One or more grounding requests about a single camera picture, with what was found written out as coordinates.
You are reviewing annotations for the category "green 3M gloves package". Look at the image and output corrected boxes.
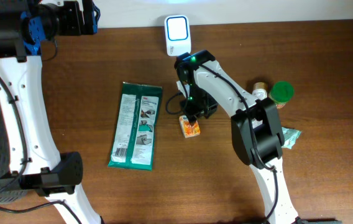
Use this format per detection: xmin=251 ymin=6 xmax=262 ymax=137
xmin=108 ymin=82 xmax=163 ymax=170

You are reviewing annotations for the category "green lid jar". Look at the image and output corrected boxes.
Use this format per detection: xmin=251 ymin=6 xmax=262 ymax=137
xmin=268 ymin=81 xmax=295 ymax=109

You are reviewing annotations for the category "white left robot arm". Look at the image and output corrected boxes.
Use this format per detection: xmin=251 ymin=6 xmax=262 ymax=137
xmin=0 ymin=0 xmax=103 ymax=223

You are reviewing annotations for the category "white tube gold cap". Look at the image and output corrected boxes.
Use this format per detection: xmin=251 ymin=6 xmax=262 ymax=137
xmin=252 ymin=82 xmax=268 ymax=100

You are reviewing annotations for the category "orange tissue packet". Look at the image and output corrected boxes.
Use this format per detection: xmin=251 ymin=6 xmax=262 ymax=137
xmin=179 ymin=115 xmax=201 ymax=138

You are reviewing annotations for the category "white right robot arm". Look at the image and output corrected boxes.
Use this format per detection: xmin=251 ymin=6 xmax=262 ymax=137
xmin=174 ymin=50 xmax=303 ymax=223

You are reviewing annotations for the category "white barcode scanner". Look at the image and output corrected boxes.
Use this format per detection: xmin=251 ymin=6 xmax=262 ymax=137
xmin=164 ymin=15 xmax=191 ymax=57

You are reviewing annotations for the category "light green wipes packet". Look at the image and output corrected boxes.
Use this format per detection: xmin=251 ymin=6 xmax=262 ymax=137
xmin=282 ymin=127 xmax=301 ymax=149

